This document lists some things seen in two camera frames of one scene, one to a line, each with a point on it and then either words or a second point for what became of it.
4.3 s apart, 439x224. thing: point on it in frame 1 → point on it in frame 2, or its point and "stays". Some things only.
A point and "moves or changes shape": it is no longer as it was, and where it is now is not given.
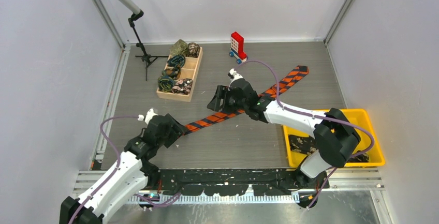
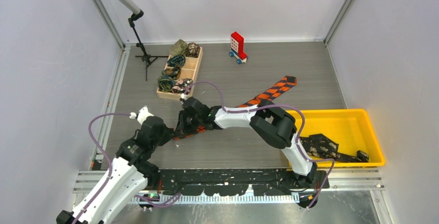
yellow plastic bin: [360, 120] stays
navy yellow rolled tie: [165, 83] stays
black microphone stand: [148, 59] stays
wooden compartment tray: [188, 71] stays
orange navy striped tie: [296, 73] moves or changes shape
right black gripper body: [232, 103] → [188, 124]
